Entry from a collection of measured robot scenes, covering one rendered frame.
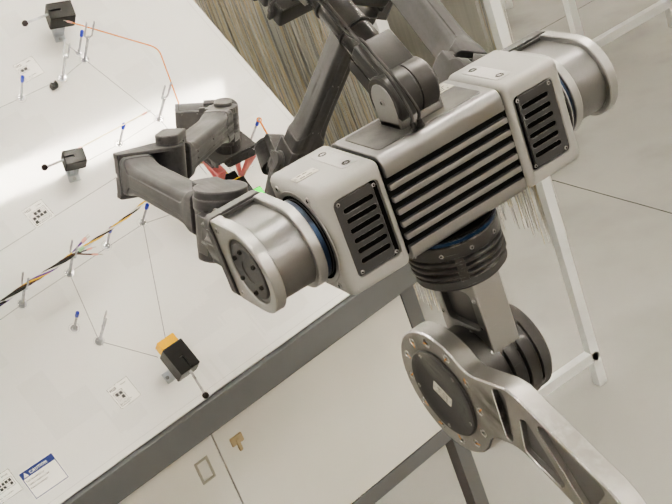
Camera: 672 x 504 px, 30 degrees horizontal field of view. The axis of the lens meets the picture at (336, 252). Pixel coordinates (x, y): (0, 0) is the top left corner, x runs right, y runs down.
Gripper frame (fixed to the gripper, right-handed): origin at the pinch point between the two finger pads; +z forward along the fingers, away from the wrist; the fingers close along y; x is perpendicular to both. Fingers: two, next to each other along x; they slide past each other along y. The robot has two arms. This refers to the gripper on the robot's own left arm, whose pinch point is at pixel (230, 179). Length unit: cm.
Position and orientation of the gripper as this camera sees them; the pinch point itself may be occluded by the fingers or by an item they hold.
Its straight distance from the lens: 267.2
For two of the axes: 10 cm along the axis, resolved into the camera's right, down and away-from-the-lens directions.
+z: 0.1, 7.2, 7.0
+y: -7.8, 4.4, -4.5
